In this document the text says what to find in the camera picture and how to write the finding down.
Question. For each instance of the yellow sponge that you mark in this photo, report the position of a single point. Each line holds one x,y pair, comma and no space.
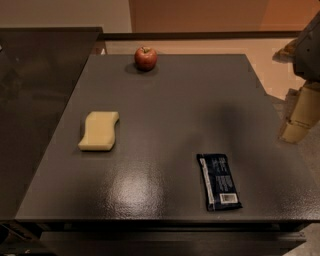
99,132

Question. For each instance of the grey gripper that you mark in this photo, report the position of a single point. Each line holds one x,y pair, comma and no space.
308,56

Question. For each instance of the red apple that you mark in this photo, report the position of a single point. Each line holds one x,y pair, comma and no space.
145,58

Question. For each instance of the dark blue snack bar wrapper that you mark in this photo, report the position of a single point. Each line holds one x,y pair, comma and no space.
221,192

